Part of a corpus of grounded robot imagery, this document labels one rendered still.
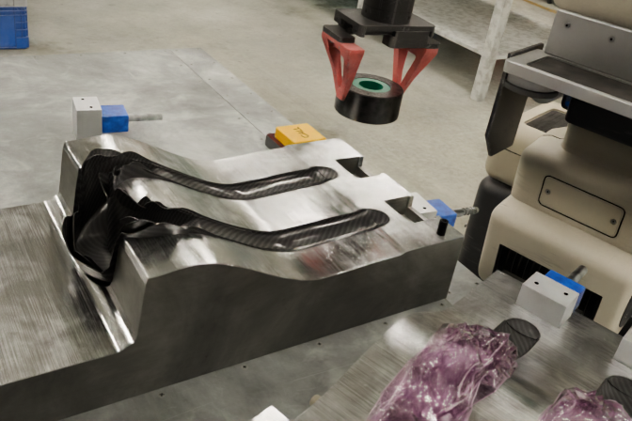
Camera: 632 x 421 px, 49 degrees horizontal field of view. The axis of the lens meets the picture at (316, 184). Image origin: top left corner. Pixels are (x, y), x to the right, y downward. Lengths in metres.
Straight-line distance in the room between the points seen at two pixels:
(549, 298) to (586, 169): 0.34
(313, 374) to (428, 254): 0.19
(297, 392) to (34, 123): 0.65
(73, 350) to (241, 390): 0.16
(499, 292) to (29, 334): 0.48
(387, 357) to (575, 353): 0.22
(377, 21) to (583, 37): 0.31
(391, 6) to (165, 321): 0.41
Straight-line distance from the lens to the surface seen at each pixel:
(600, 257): 1.04
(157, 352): 0.65
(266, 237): 0.74
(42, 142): 1.09
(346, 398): 0.58
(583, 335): 0.78
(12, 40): 3.84
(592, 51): 0.98
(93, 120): 1.08
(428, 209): 0.91
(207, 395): 0.68
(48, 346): 0.64
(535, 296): 0.77
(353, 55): 0.77
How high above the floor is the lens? 1.29
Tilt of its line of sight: 29 degrees down
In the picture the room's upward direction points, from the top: 9 degrees clockwise
